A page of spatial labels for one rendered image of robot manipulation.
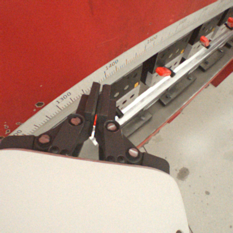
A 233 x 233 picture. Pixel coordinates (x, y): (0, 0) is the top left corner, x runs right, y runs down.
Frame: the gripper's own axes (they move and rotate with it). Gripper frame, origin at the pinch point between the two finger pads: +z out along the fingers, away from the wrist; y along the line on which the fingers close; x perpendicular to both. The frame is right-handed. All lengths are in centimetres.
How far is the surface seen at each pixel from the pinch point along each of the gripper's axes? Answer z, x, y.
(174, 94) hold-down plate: 53, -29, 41
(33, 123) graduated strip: 4.7, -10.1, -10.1
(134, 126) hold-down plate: 36, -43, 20
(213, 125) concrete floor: 95, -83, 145
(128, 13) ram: 13.2, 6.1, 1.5
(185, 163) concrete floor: 53, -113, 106
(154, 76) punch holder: 27.8, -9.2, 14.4
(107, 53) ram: 12.6, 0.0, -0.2
